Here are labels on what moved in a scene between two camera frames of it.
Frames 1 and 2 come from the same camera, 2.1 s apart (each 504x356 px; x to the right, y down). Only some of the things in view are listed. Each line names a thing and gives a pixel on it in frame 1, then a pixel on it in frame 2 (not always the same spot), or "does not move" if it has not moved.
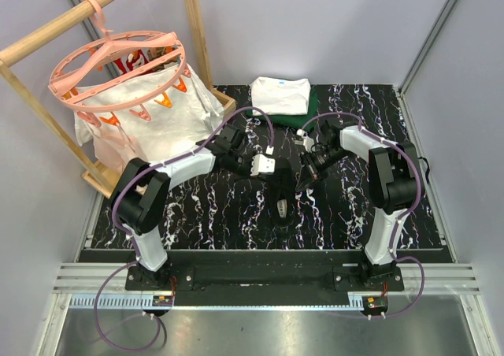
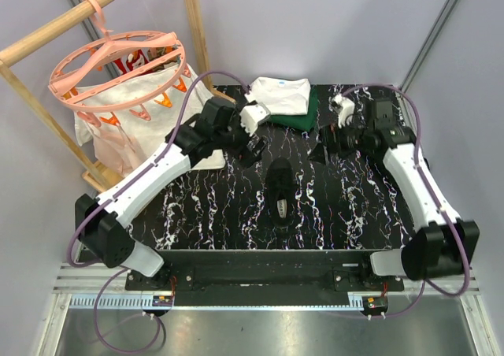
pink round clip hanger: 125,71 does not move
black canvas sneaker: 279,190 does not move
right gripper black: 309,173 → 330,135
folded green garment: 295,121 does not move
